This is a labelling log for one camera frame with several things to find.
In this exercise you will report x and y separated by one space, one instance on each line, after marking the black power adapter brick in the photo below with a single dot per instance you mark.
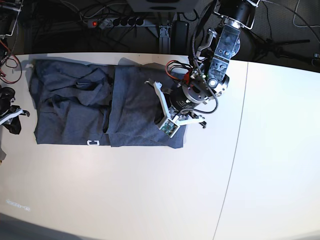
179 37

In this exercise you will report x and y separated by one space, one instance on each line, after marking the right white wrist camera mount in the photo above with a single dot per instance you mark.
13 112

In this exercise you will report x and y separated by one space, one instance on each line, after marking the grey box under table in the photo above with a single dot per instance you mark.
162 5

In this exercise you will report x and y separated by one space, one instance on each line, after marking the black camera tripod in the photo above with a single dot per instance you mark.
262 47

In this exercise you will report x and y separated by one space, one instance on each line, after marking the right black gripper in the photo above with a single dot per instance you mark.
13 125

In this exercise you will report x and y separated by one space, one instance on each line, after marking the aluminium table frame post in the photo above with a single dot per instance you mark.
161 27

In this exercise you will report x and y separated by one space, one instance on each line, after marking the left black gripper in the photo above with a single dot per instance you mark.
183 99

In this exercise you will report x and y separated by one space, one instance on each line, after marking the power strip with red switch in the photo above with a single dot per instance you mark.
119 22

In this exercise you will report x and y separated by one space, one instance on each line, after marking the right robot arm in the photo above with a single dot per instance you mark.
10 11

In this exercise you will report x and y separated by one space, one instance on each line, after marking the blue heathered T-shirt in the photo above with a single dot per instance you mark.
107 105

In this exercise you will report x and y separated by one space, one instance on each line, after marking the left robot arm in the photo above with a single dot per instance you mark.
204 78

